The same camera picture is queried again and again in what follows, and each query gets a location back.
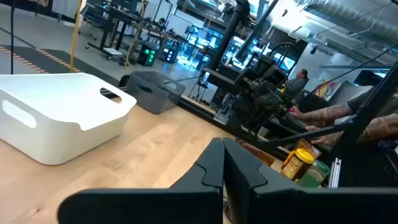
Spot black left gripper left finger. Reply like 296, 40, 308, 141
57, 138, 224, 224

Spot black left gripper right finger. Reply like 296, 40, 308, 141
223, 138, 398, 224

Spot green-lid spice jar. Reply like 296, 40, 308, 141
297, 160, 331, 189

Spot brown spice pouch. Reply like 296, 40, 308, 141
294, 139, 323, 159

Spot person's tattooed forearm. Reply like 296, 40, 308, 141
300, 104, 354, 124
357, 113, 398, 143

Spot person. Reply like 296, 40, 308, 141
284, 68, 310, 101

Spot person's hand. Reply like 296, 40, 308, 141
305, 124, 345, 146
288, 105, 307, 121

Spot yellow-lid spice jar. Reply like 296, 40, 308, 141
281, 148, 315, 181

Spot white ribbed metal part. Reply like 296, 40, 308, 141
328, 157, 343, 189

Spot computer tower blue lights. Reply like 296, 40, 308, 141
160, 43, 180, 65

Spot grey plastic bin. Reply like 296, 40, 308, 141
126, 70, 187, 114

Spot computer tower green lights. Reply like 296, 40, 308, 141
136, 43, 158, 68

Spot white plastic bin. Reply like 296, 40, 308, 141
0, 73, 137, 166

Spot black office desk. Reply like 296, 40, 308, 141
84, 0, 141, 60

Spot black floor mat orange stripes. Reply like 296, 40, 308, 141
0, 45, 121, 88

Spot black aluminium rig frame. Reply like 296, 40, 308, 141
178, 0, 398, 187

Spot silver ventilation duct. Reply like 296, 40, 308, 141
303, 0, 398, 46

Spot yellow hanging cable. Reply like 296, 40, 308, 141
70, 0, 83, 73

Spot black hanging cable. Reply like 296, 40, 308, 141
10, 0, 16, 75

